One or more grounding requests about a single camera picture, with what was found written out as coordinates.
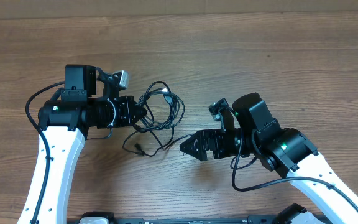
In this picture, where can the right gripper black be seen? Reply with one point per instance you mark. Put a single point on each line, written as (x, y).
(204, 144)

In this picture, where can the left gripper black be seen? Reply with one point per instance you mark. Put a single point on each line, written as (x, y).
(126, 102)

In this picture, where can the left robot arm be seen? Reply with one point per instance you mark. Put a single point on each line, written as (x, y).
(88, 97)

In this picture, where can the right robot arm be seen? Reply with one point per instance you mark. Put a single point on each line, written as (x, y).
(248, 128)

